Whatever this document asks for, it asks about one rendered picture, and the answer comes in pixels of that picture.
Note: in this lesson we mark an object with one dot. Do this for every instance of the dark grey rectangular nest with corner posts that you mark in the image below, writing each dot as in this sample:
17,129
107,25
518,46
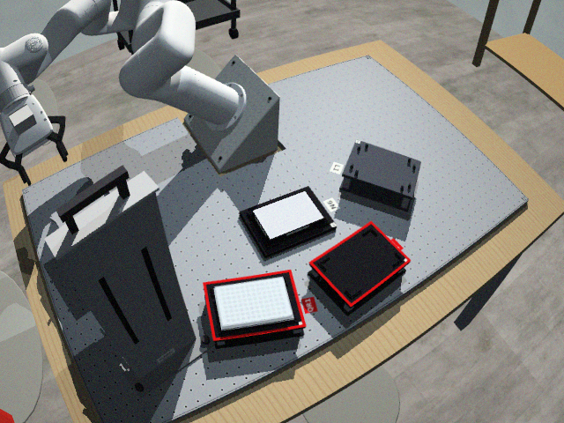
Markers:
382,174

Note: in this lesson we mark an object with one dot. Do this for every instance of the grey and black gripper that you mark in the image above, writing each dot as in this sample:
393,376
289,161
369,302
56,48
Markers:
35,137

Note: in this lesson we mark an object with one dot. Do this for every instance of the black rectangular nest with red border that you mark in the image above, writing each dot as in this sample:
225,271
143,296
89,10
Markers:
260,333
356,268

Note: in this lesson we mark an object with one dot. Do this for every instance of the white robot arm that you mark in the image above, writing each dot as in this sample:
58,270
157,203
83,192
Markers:
156,71

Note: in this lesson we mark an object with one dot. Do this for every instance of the white microplate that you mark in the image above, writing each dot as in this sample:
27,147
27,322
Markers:
253,303

